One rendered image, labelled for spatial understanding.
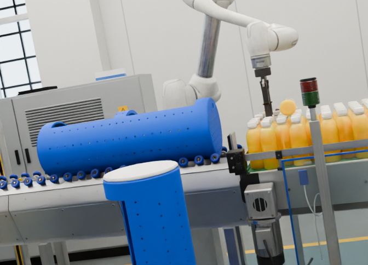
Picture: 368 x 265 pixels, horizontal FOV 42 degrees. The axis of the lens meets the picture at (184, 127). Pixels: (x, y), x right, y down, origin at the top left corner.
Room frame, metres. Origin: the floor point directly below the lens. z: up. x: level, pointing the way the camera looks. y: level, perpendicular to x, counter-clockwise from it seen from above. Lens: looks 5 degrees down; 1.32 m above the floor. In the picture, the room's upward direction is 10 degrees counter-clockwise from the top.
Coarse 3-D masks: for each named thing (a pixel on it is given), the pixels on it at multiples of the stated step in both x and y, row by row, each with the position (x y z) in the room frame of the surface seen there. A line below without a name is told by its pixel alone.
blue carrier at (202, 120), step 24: (120, 120) 2.28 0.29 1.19; (144, 120) 2.23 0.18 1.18; (168, 120) 2.19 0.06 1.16; (192, 120) 2.15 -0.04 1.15; (216, 120) 2.30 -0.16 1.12; (48, 144) 2.35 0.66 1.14; (72, 144) 2.31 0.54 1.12; (96, 144) 2.27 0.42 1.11; (120, 144) 2.24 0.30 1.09; (144, 144) 2.21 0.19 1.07; (168, 144) 2.18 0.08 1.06; (192, 144) 2.15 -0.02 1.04; (216, 144) 2.22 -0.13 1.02; (48, 168) 2.37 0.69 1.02; (72, 168) 2.34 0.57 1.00; (96, 168) 2.33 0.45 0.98
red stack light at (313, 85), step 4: (312, 80) 1.76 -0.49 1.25; (316, 80) 1.77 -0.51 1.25; (300, 84) 1.79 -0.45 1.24; (304, 84) 1.77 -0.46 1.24; (308, 84) 1.76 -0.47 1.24; (312, 84) 1.76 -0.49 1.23; (316, 84) 1.76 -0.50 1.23; (300, 88) 1.79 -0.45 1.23; (304, 88) 1.77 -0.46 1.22; (308, 88) 1.76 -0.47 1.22; (312, 88) 1.76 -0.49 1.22; (316, 88) 1.76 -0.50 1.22; (304, 92) 1.77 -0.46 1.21
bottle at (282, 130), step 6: (276, 126) 2.05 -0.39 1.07; (282, 126) 2.03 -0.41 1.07; (288, 126) 2.04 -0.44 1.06; (276, 132) 2.04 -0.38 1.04; (282, 132) 2.02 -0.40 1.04; (288, 132) 2.02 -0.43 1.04; (282, 138) 2.02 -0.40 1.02; (288, 138) 2.02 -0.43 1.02; (282, 144) 2.02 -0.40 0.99; (288, 144) 2.02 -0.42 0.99; (288, 156) 2.02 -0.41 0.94
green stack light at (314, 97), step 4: (308, 92) 1.77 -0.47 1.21; (312, 92) 1.76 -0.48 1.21; (316, 92) 1.76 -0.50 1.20; (304, 96) 1.77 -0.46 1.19; (308, 96) 1.76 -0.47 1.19; (312, 96) 1.76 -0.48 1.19; (316, 96) 1.76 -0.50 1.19; (304, 100) 1.77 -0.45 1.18; (308, 100) 1.76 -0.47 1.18; (312, 100) 1.76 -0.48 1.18; (316, 100) 1.76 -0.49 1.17; (304, 104) 1.78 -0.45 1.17; (308, 104) 1.76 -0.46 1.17; (312, 104) 1.76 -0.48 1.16; (316, 104) 1.76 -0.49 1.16
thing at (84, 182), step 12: (180, 168) 2.20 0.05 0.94; (192, 168) 2.18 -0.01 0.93; (204, 168) 2.16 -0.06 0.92; (216, 168) 2.14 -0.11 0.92; (72, 180) 2.36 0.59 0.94; (84, 180) 2.33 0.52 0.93; (96, 180) 2.31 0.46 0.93; (0, 192) 2.46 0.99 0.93; (12, 192) 2.43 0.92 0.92; (24, 192) 2.41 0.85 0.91
